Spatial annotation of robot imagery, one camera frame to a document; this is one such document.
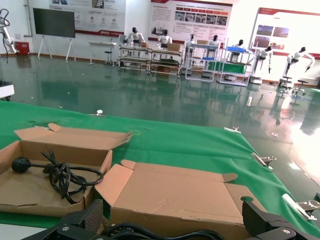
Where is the large closed cardboard carton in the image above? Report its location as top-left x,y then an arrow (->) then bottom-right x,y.
166,42 -> 182,52

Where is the wall poster with landscape photos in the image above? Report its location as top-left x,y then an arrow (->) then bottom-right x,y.
251,7 -> 320,58

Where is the black display on white stand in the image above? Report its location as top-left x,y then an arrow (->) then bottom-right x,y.
32,7 -> 77,64

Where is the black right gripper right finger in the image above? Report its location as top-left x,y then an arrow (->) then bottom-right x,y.
241,200 -> 310,240

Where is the white humanoid robot black head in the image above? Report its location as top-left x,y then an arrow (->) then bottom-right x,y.
184,33 -> 198,68
125,26 -> 146,48
279,46 -> 317,89
208,34 -> 221,60
235,39 -> 248,62
156,28 -> 174,50
249,45 -> 275,85

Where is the black power cable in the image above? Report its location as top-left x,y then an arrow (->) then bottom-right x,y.
11,149 -> 105,205

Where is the red floor cabinet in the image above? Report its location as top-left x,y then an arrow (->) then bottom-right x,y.
15,41 -> 31,57

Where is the white tube workbench rack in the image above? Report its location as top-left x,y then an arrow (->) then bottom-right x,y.
117,44 -> 151,73
148,48 -> 183,78

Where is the wall poster with photo row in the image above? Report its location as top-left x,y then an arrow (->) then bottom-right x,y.
148,0 -> 234,44

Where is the cardboard box with torn rim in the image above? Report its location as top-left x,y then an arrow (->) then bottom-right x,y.
0,122 -> 133,218

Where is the small white table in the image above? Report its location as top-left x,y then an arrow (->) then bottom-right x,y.
87,41 -> 118,67

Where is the green table cloth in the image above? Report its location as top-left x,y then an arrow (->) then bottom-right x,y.
0,99 -> 320,240

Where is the white wall poster red stripe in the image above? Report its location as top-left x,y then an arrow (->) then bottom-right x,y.
48,0 -> 126,36

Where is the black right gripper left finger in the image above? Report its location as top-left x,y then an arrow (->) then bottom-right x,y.
22,199 -> 104,240

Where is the white metal shelf rack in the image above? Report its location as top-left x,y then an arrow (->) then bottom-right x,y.
216,37 -> 253,87
184,42 -> 217,83

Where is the blue plastic bin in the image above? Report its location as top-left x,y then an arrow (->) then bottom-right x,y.
226,45 -> 248,54

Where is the cardboard box with intact rim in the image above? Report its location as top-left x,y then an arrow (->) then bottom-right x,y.
94,159 -> 267,240

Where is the black round stool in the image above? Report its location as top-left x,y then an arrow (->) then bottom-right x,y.
104,50 -> 117,68
289,79 -> 310,106
278,76 -> 294,94

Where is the green panel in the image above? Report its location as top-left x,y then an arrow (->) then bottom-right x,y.
205,60 -> 246,75

